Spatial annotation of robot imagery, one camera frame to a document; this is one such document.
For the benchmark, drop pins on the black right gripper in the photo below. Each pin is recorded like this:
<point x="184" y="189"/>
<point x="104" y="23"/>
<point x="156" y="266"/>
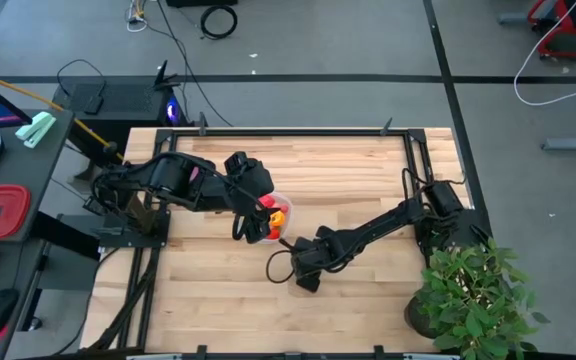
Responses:
<point x="318" y="255"/>

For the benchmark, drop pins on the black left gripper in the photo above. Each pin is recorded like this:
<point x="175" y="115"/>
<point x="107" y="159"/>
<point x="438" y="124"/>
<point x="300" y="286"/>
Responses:
<point x="257" y="182"/>

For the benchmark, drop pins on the red round toy fruit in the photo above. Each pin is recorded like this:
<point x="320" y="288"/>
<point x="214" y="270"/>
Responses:
<point x="274" y="233"/>

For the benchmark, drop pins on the orange toy fruit with leaf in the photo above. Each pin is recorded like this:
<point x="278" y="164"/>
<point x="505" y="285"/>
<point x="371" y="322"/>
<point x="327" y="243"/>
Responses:
<point x="277" y="218"/>

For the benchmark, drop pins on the clear plastic tupperware container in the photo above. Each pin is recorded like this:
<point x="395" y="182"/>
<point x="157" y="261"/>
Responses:
<point x="285" y="220"/>

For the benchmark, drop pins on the red toy strawberry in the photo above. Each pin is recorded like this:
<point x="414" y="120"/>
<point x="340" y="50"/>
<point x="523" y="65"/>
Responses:
<point x="267" y="201"/>

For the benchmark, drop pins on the small pink toy ball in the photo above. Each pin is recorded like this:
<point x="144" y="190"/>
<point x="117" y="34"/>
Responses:
<point x="284" y="208"/>

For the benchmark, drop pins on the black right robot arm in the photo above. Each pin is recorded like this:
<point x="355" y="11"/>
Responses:
<point x="388" y="220"/>

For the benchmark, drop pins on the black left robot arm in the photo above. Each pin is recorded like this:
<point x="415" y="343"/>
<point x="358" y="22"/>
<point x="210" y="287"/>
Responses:
<point x="173" y="182"/>

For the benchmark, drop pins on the pink folded cloth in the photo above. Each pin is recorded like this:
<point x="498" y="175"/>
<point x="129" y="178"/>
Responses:
<point x="194" y="174"/>

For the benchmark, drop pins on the dark plant pot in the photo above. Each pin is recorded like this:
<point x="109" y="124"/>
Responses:
<point x="418" y="320"/>

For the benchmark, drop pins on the black computer tower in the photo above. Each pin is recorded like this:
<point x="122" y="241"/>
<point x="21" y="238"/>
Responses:
<point x="118" y="105"/>

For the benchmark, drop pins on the green potted plant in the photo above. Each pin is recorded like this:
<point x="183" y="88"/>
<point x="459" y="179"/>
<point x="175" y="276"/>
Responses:
<point x="473" y="300"/>

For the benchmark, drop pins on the green stapler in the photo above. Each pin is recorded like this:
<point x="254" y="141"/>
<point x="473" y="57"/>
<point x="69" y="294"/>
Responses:
<point x="35" y="129"/>

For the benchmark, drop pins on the black desk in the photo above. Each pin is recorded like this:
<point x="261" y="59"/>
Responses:
<point x="13" y="200"/>

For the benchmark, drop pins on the grey metal floor bar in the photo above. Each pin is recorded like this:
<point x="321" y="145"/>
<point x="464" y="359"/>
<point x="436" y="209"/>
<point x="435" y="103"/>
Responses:
<point x="575" y="144"/>

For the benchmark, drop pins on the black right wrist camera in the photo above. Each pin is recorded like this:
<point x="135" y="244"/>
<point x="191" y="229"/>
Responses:
<point x="309" y="283"/>

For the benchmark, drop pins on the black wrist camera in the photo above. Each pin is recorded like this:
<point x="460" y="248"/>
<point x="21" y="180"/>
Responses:
<point x="309" y="283"/>
<point x="235" y="162"/>

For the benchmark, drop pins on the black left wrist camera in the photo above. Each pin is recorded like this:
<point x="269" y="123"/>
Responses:
<point x="235" y="162"/>

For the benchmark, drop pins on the black aluminium table frame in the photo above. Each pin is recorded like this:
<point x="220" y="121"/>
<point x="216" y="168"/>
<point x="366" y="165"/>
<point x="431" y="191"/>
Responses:
<point x="288" y="134"/>

